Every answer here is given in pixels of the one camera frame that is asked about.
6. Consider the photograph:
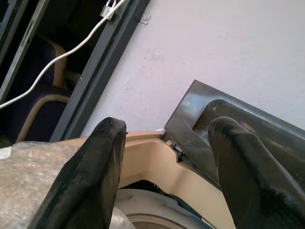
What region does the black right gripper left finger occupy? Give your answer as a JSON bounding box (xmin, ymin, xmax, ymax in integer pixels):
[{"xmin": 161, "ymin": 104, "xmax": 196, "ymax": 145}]
[{"xmin": 27, "ymin": 116, "xmax": 127, "ymax": 229}]

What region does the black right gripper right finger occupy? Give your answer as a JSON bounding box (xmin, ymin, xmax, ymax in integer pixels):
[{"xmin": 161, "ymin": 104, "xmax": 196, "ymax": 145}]
[{"xmin": 208, "ymin": 116, "xmax": 305, "ymax": 229}]

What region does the beige top-loading washing machine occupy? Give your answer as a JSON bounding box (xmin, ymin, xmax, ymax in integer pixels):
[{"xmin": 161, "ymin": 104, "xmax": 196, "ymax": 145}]
[{"xmin": 71, "ymin": 130, "xmax": 235, "ymax": 229}]

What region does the clear bubble wrap sheet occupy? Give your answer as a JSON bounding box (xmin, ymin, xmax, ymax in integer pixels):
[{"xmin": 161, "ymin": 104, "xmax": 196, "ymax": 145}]
[{"xmin": 0, "ymin": 140, "xmax": 131, "ymax": 229}]

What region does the dark blue beige-framed chair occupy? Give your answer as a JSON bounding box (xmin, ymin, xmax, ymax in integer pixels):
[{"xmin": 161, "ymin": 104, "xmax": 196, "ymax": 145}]
[{"xmin": 4, "ymin": 33, "xmax": 72, "ymax": 144}]

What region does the dark grey washer lid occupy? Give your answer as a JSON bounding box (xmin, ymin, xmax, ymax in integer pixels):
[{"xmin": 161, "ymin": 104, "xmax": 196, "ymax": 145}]
[{"xmin": 164, "ymin": 80, "xmax": 305, "ymax": 191}]

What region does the silver metal latch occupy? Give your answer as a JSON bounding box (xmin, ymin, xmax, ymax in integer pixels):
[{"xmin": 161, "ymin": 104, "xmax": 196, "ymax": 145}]
[{"xmin": 100, "ymin": 0, "xmax": 115, "ymax": 21}]

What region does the dark grey door frame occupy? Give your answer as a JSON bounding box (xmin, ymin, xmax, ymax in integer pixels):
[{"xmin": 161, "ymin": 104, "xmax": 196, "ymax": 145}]
[{"xmin": 49, "ymin": 0, "xmax": 152, "ymax": 143}]

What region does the white cable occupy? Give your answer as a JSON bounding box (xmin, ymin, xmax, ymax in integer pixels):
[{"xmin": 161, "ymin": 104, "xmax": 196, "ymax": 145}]
[{"xmin": 0, "ymin": 0, "xmax": 126, "ymax": 110}]

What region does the dark sliding window frame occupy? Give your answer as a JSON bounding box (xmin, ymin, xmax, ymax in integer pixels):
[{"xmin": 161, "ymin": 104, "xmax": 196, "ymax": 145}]
[{"xmin": 0, "ymin": 0, "xmax": 50, "ymax": 103}]

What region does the small metal bracket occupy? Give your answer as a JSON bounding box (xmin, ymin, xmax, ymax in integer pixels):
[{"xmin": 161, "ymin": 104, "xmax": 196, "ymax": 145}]
[{"xmin": 139, "ymin": 14, "xmax": 152, "ymax": 26}]

